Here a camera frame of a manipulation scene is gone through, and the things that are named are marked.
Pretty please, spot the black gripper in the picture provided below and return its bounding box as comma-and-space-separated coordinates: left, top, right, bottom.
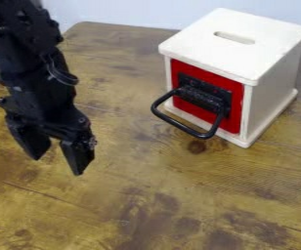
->
0, 72, 97, 176

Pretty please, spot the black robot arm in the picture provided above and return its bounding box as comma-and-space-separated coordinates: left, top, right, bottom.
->
0, 0, 97, 176

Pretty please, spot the red drawer front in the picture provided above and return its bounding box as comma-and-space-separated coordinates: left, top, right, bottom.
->
170, 59, 245, 134

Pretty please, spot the white wooden box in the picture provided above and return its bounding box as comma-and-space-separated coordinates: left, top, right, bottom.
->
150, 8, 301, 147

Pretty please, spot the black cable loop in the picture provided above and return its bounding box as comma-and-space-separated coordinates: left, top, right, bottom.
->
41, 53, 81, 87

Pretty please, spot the black metal drawer handle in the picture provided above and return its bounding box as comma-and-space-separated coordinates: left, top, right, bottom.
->
150, 72, 234, 141

